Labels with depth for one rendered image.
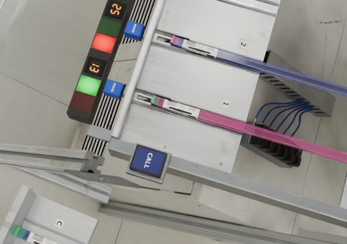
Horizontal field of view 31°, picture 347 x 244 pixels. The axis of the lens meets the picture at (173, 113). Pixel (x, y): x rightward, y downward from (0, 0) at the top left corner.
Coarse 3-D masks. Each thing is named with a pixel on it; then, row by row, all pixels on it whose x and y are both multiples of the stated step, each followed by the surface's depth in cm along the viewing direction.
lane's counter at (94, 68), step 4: (88, 60) 106; (92, 60) 106; (96, 60) 106; (100, 60) 106; (104, 60) 106; (88, 64) 105; (92, 64) 105; (96, 64) 105; (100, 64) 105; (104, 64) 105; (88, 68) 105; (92, 68) 105; (96, 68) 105; (100, 68) 105; (88, 72) 105; (92, 72) 105; (96, 72) 105; (100, 72) 105; (100, 76) 105
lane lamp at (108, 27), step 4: (104, 20) 107; (108, 20) 107; (112, 20) 107; (100, 24) 107; (104, 24) 107; (108, 24) 107; (112, 24) 107; (116, 24) 107; (120, 24) 107; (100, 28) 107; (104, 28) 107; (108, 28) 107; (112, 28) 107; (116, 28) 107; (100, 32) 107; (104, 32) 107; (108, 32) 107; (112, 32) 107; (116, 32) 107; (112, 36) 107; (116, 36) 107
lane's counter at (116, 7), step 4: (108, 4) 108; (112, 4) 108; (116, 4) 108; (120, 4) 108; (124, 4) 108; (108, 8) 108; (112, 8) 108; (116, 8) 108; (120, 8) 108; (124, 8) 108; (108, 12) 108; (112, 12) 108; (116, 12) 108; (120, 12) 108; (112, 16) 108; (116, 16) 108; (120, 16) 108
